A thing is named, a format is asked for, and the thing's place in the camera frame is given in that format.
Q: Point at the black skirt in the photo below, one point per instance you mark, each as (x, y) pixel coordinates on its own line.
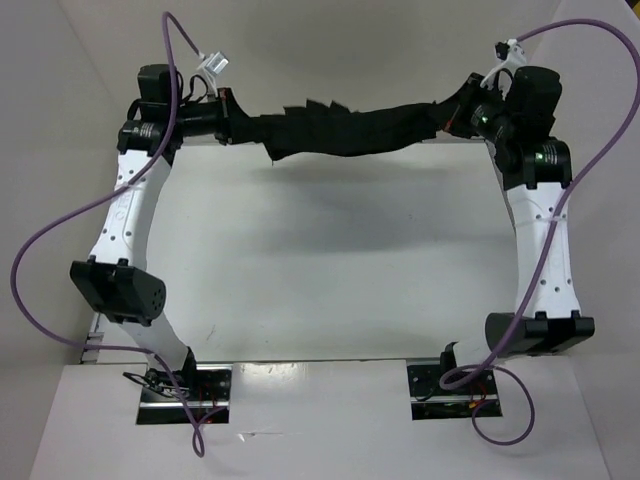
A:
(333, 129)

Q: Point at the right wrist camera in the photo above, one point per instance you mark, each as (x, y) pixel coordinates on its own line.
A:
(510, 57)

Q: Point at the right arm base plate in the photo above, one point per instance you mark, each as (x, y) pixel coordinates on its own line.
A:
(430, 402)

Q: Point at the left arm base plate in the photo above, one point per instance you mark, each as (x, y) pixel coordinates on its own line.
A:
(209, 400)

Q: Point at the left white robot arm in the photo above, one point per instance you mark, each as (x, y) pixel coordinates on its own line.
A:
(114, 279)

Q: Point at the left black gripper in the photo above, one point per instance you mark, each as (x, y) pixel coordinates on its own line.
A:
(222, 113)

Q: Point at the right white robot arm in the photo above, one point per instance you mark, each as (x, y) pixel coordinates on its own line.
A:
(536, 178)

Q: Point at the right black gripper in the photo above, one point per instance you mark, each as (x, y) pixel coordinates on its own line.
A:
(471, 92)

